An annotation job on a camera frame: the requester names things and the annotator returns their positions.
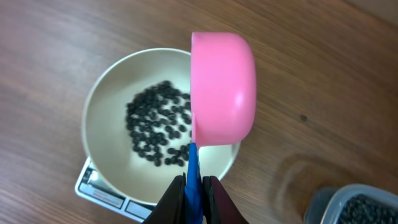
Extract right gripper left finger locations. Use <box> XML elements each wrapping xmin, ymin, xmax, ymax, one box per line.
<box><xmin>142</xmin><ymin>173</ymin><xmax>186</xmax><ymax>224</ymax></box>

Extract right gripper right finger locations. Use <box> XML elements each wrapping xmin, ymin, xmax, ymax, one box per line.
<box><xmin>202</xmin><ymin>176</ymin><xmax>249</xmax><ymax>224</ymax></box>

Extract pink scoop blue handle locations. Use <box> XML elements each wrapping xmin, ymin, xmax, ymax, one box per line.
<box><xmin>185</xmin><ymin>32</ymin><xmax>256</xmax><ymax>223</ymax></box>

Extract white digital kitchen scale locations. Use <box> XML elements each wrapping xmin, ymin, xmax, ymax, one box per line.
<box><xmin>75</xmin><ymin>157</ymin><xmax>155</xmax><ymax>223</ymax></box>

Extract black beans in bowl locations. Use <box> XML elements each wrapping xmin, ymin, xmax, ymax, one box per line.
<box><xmin>125</xmin><ymin>80</ymin><xmax>192</xmax><ymax>167</ymax></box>

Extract white bowl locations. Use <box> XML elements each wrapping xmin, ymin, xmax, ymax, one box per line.
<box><xmin>80</xmin><ymin>47</ymin><xmax>242</xmax><ymax>206</ymax></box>

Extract clear plastic bean container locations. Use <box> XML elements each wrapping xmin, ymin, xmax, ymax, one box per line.
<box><xmin>303</xmin><ymin>184</ymin><xmax>397</xmax><ymax>224</ymax></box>

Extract black beans in container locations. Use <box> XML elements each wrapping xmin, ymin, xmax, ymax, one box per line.
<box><xmin>337</xmin><ymin>195</ymin><xmax>397</xmax><ymax>224</ymax></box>

